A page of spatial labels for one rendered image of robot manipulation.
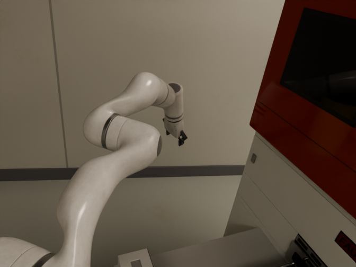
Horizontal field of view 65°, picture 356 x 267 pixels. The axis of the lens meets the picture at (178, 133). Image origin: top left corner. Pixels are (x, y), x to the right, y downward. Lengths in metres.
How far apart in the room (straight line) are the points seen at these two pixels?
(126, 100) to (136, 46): 1.36
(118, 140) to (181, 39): 1.50
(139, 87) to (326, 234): 0.74
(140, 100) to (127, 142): 0.13
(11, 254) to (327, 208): 0.86
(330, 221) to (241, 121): 1.69
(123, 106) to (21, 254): 0.41
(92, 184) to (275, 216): 0.78
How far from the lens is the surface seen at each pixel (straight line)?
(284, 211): 1.17
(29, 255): 0.62
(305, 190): 1.06
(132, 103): 0.78
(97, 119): 0.77
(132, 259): 0.94
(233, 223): 1.50
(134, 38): 2.10
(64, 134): 2.44
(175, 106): 1.15
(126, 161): 0.69
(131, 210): 2.39
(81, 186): 0.66
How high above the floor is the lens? 1.74
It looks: 31 degrees down
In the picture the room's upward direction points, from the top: 8 degrees clockwise
